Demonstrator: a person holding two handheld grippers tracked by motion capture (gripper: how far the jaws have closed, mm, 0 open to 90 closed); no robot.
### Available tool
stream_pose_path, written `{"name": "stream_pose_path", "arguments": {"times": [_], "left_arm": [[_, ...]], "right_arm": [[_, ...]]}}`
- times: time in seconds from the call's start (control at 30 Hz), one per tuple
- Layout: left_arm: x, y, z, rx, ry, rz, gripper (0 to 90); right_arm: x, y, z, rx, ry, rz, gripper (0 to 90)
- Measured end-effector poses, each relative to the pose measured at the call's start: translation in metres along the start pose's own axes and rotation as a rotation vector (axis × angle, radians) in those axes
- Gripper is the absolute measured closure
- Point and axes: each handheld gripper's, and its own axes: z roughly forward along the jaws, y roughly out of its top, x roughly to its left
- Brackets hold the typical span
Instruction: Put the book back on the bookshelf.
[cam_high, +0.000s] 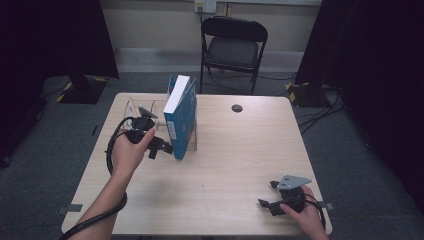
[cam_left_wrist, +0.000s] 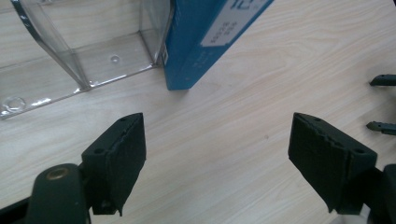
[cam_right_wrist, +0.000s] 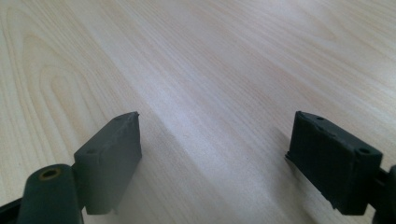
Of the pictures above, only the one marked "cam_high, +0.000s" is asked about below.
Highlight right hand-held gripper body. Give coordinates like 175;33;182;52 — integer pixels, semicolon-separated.
276;174;313;215

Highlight dark curtain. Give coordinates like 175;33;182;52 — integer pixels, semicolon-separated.
294;0;424;216
0;0;120;168

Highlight blue book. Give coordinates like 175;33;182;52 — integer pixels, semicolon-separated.
162;74;199;161

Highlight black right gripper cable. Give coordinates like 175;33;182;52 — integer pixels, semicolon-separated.
302;192;328;232

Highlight black stand base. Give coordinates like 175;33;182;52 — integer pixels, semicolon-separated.
55;74;110;105
285;81;332;109

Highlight white wall outlet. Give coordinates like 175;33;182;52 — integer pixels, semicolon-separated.
194;0;218;15

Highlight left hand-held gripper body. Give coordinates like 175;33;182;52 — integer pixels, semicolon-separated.
125;105;159;145

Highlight person's right hand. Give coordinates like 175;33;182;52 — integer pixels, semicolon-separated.
278;185;327;235

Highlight black floor cables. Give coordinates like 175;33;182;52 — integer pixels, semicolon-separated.
295;87;346;136

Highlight black folding chair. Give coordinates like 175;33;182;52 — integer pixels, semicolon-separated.
199;15;269;96

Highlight clear acrylic book rack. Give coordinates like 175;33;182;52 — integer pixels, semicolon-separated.
123;97;199;153

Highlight person's left hand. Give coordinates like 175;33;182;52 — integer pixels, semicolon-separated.
110;127;157;178

